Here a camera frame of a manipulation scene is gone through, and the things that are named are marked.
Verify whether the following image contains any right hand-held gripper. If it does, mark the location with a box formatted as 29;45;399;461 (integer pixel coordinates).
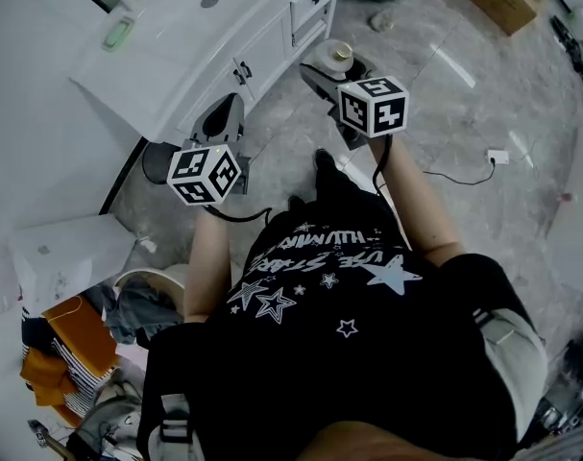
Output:
299;57;411;152

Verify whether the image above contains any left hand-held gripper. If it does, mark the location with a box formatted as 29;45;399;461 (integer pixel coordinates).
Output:
165;92;252;208

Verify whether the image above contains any white bottle with gold cap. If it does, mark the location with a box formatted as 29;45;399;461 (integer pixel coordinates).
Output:
313;38;357;75

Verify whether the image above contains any person's left forearm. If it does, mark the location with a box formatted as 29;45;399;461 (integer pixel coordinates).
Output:
182;203;233;325

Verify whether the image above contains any person's right forearm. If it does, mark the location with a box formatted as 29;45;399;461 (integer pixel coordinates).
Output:
366;132;467;267

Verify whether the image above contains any white sink counter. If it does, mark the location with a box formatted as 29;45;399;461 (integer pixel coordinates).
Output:
0;0;343;144

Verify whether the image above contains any grey rag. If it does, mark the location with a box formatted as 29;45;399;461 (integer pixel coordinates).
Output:
368;9;399;34

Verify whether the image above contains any black round bin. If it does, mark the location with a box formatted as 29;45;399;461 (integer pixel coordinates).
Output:
141;140;182;186

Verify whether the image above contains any white vanity cabinet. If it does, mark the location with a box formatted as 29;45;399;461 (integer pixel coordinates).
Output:
174;0;344;137

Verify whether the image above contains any person's black trouser leg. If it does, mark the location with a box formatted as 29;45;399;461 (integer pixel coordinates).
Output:
314;160;393;220

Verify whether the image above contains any green soap dish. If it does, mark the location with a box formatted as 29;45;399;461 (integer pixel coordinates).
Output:
101;14;136;54

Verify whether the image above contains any white round basin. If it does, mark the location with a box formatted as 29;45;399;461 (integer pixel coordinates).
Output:
113;263;192;317

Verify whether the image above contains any white paper box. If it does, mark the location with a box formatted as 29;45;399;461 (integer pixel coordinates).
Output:
9;212;139;317

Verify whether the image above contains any grey cloth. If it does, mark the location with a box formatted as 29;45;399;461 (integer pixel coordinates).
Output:
101;279;185;346

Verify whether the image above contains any black tool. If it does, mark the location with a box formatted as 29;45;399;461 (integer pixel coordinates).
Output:
548;13;583;86

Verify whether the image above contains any person's black star-print shirt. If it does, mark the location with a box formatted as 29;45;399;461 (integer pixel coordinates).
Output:
135;194;547;461

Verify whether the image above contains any orange cloth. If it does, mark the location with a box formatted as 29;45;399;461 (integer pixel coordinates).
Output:
19;348;81;408

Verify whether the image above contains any hammer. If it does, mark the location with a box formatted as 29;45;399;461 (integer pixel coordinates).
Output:
26;418;77;461

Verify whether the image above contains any black cabinet door handle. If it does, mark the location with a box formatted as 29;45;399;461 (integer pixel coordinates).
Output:
231;60;254;86

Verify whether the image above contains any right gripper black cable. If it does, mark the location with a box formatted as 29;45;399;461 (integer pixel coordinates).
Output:
372;133;395;197

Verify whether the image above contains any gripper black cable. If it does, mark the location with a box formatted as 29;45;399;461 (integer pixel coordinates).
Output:
372;133;395;197
205;205;274;225

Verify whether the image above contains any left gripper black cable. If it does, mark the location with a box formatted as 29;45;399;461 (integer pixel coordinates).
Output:
205;205;274;225

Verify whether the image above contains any black adapter cable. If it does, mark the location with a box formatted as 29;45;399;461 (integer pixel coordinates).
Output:
422;159;497;187

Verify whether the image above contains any grey left shoulder strap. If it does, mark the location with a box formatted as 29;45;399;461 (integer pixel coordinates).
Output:
146;393;197;461

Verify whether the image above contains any grey shoulder strap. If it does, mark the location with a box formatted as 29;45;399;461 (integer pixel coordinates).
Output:
472;306;549;442
146;393;197;461

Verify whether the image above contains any grey right shoulder strap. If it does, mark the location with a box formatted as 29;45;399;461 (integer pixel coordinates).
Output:
472;306;549;442

